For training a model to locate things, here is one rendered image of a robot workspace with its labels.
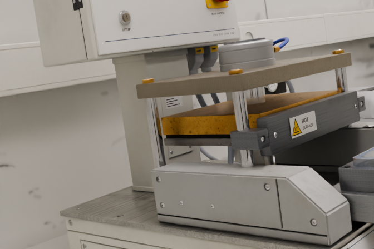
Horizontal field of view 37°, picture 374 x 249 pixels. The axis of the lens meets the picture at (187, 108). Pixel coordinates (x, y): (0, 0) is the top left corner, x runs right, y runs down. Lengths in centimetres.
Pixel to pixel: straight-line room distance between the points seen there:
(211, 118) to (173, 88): 6
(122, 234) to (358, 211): 33
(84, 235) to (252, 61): 36
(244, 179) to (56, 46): 36
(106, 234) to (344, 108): 38
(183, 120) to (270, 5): 103
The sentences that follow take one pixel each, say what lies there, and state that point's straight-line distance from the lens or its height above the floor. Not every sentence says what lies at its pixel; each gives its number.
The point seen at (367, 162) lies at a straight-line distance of 63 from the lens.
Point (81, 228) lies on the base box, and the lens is 87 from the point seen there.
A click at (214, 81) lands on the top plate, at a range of 66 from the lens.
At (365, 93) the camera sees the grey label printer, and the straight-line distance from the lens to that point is 167.
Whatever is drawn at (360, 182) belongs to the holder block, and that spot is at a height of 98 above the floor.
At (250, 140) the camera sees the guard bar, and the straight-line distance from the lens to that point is 64.
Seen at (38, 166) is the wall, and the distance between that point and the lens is 121.
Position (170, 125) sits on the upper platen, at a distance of 77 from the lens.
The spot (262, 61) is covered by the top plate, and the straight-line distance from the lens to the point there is 77.
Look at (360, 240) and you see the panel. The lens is 64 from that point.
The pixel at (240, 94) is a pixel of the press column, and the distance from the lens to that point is 65.
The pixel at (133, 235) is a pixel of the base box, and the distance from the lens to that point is 78.
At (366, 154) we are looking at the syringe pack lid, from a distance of 65.
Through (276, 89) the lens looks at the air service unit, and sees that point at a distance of 106.
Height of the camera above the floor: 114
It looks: 5 degrees down
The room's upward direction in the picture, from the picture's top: 8 degrees counter-clockwise
